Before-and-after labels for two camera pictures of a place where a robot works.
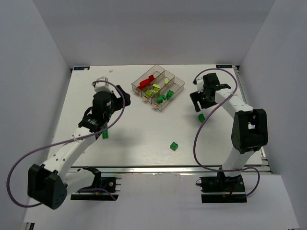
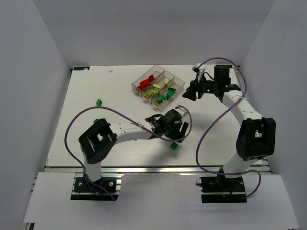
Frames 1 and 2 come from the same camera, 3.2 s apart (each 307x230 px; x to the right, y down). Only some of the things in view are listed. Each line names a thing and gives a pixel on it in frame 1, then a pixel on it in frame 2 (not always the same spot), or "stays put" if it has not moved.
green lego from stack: (169, 93) stays put
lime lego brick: (148, 93) stays put
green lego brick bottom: (173, 146) stays put
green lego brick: (201, 118) → (171, 91)
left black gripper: (123, 97) → (177, 130)
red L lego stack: (146, 82) stays put
